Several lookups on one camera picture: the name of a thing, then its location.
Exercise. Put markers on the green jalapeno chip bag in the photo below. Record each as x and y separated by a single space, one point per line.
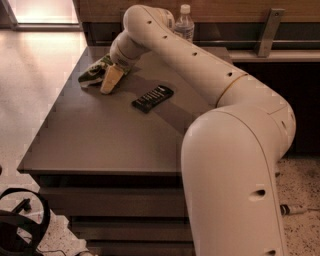
95 73

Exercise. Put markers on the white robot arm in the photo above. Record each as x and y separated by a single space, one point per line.
229 154

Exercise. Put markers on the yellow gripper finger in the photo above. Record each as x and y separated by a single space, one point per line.
112 77

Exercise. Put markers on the black candy bar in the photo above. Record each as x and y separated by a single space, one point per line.
153 98

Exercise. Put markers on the grey drawer cabinet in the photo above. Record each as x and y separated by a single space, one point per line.
113 170

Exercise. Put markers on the right metal shelf bracket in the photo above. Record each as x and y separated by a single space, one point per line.
268 33

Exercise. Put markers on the wooden wall shelf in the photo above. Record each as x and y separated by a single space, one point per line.
247 56

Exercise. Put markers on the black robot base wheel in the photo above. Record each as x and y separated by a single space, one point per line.
11 244

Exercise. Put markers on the white power strip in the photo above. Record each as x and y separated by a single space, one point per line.
292 209

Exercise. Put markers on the clear plastic water bottle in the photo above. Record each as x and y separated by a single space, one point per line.
184 26

